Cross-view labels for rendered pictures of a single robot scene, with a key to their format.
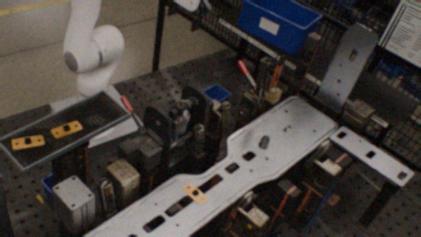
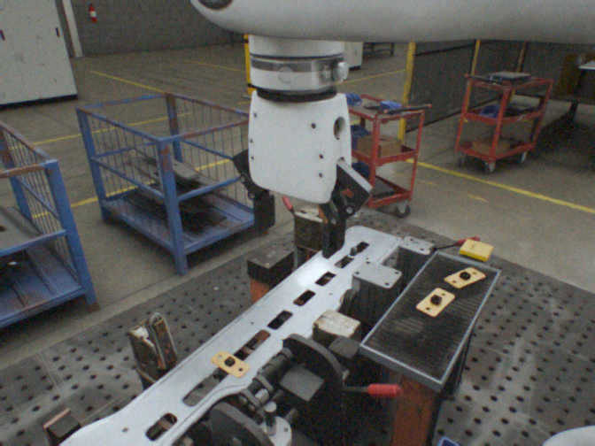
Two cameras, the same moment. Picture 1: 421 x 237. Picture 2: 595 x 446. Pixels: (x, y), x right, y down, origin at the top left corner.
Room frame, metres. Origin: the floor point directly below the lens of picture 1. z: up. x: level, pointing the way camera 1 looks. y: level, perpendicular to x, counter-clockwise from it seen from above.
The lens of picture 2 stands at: (1.53, -0.03, 1.68)
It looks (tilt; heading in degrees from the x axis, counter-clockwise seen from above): 29 degrees down; 175
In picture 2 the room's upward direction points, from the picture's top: straight up
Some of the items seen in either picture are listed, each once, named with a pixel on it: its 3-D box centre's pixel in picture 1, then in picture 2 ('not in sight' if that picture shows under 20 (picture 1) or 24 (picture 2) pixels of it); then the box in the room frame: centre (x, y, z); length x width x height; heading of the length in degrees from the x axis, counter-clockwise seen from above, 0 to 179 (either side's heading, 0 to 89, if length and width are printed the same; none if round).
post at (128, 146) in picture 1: (126, 185); (340, 416); (0.94, 0.12, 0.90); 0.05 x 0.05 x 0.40; 49
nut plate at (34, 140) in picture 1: (28, 141); (465, 275); (0.84, 0.38, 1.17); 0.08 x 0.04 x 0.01; 116
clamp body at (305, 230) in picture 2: not in sight; (311, 259); (0.31, 0.13, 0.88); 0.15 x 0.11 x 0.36; 49
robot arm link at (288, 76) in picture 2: not in sight; (298, 71); (1.12, 0.01, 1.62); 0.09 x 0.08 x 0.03; 49
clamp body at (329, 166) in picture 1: (310, 195); not in sight; (1.05, -0.53, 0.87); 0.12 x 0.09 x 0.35; 49
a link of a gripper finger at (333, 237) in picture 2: (170, 2); (343, 228); (1.16, 0.05, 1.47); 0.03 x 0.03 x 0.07; 49
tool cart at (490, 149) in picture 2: not in sight; (498, 121); (-2.76, 2.49, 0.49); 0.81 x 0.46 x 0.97; 118
